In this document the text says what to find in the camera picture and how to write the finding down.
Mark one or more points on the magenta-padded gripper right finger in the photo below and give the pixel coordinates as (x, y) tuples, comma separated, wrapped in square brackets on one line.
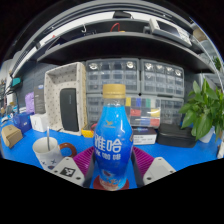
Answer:
[(160, 168)]

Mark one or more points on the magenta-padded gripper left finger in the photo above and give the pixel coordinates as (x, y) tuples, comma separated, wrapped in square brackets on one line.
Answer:
[(66, 163)]

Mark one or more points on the blue drink bottle gold cap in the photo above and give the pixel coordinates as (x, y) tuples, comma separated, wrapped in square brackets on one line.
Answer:
[(112, 146)]

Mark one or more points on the thin stirring spoon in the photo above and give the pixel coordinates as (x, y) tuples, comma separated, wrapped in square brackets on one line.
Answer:
[(48, 136)]

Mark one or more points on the black box white label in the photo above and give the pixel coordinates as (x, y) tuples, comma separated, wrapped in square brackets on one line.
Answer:
[(145, 136)]

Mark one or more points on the flat black case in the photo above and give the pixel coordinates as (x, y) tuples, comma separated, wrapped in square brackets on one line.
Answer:
[(176, 136)]

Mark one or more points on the yellow multimeter red leads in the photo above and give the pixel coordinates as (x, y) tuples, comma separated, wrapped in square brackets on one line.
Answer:
[(87, 133)]

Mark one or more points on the small white box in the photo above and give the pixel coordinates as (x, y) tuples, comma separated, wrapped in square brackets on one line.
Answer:
[(39, 122)]

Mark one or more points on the black rectangular case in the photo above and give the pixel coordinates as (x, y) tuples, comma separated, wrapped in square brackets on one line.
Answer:
[(69, 110)]

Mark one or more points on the clear box colourful parts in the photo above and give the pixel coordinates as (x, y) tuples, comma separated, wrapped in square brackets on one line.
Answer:
[(143, 111)]

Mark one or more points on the dark blue box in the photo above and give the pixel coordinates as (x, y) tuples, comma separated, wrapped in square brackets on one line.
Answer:
[(22, 122)]

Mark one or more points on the brown cardboard box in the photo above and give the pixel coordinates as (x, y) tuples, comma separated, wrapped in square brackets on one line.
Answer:
[(11, 136)]

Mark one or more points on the white power adapter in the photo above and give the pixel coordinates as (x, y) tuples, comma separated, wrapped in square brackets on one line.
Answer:
[(221, 150)]

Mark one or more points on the green potted plant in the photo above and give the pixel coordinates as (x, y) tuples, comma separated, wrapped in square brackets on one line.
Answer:
[(200, 113)]

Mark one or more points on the dark grey upright box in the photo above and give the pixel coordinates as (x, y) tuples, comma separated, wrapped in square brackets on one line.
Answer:
[(39, 100)]

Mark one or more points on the purple pouch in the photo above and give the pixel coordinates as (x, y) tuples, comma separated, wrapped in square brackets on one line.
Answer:
[(30, 103)]

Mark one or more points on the black overhead shelf unit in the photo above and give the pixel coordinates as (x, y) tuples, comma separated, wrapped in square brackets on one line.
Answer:
[(116, 46)]

